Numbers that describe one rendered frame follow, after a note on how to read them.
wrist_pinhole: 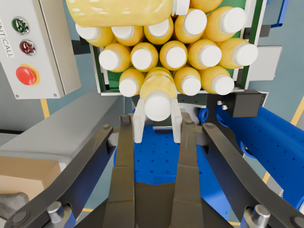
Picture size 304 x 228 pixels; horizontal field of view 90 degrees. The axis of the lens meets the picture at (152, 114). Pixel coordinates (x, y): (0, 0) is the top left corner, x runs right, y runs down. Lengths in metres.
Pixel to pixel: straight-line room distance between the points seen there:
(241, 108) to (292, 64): 1.34
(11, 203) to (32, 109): 1.40
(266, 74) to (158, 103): 0.49
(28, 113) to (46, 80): 1.68
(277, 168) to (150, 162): 0.60
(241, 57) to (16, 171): 0.68
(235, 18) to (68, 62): 0.35
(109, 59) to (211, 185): 0.30
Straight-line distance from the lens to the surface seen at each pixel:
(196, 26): 0.33
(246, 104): 0.48
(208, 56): 0.33
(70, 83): 0.41
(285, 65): 1.76
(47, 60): 0.37
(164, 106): 0.21
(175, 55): 0.32
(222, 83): 0.35
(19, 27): 0.37
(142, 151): 0.37
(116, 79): 0.53
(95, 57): 0.46
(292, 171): 0.80
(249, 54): 0.36
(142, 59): 0.32
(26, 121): 2.12
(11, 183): 0.67
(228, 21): 0.34
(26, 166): 0.66
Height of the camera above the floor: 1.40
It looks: 66 degrees down
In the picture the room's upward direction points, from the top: 173 degrees counter-clockwise
